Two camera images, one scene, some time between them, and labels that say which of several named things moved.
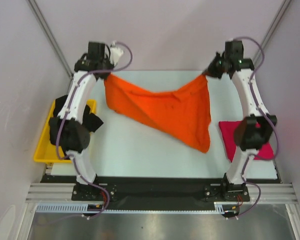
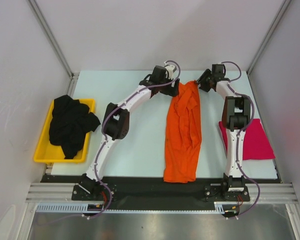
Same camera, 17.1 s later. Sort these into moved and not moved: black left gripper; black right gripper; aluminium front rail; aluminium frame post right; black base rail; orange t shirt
Moved: black right gripper; black left gripper; orange t shirt
Not moved: black base rail; aluminium front rail; aluminium frame post right
